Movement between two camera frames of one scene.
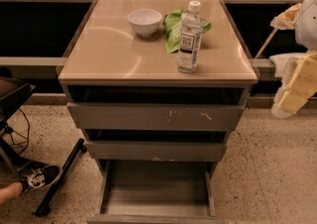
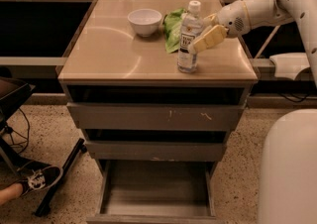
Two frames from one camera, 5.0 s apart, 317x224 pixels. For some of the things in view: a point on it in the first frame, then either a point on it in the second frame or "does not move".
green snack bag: [172, 23] does not move
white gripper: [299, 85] to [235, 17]
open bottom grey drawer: [156, 191] does not move
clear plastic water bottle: [190, 39] does not move
